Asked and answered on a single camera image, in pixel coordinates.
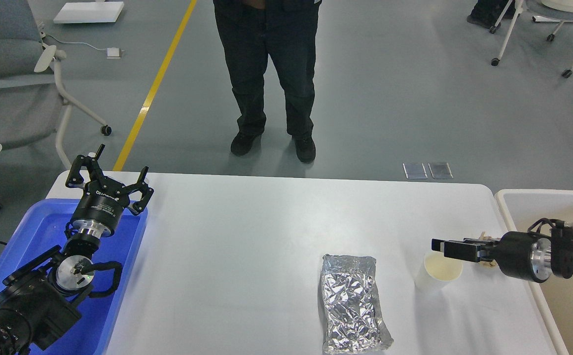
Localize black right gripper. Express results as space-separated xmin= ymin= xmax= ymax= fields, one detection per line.
xmin=431 ymin=232 xmax=552 ymax=284

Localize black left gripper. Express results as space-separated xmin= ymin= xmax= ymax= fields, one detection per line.
xmin=65 ymin=144 xmax=154 ymax=238

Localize white paper cup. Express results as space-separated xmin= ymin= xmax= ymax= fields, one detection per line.
xmin=414 ymin=251 xmax=463 ymax=293

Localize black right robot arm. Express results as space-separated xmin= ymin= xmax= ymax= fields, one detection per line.
xmin=430 ymin=218 xmax=573 ymax=284

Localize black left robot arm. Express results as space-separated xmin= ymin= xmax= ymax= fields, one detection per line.
xmin=0 ymin=145 xmax=154 ymax=355

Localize crumpled brown paper ball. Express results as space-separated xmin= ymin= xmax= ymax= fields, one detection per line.
xmin=479 ymin=231 xmax=499 ymax=268

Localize right metal floor plate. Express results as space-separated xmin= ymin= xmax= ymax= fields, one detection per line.
xmin=428 ymin=162 xmax=454 ymax=179

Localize metal floor plate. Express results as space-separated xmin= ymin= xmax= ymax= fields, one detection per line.
xmin=428 ymin=162 xmax=454 ymax=179
xmin=403 ymin=163 xmax=428 ymax=179

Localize blue plastic bin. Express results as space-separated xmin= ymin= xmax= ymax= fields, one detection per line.
xmin=0 ymin=199 xmax=147 ymax=355

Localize left metal floor plate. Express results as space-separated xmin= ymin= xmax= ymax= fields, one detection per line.
xmin=403 ymin=163 xmax=428 ymax=179

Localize silver foil bag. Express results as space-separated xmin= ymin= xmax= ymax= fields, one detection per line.
xmin=320 ymin=254 xmax=394 ymax=355

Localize grey office chair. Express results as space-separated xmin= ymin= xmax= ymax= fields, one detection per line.
xmin=0 ymin=0 xmax=111 ymax=168

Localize beige plastic bin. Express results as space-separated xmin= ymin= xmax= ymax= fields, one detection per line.
xmin=495 ymin=189 xmax=573 ymax=355

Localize white flat floor board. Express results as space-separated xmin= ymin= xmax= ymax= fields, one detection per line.
xmin=53 ymin=0 xmax=125 ymax=24

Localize person in black trousers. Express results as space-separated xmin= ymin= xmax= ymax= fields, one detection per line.
xmin=213 ymin=0 xmax=322 ymax=164

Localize white chair with castors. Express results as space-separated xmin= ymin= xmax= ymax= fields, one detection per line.
xmin=489 ymin=0 xmax=573 ymax=78

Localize white power adapter with cable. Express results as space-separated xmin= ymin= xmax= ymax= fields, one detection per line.
xmin=41 ymin=32 xmax=124 ymax=59

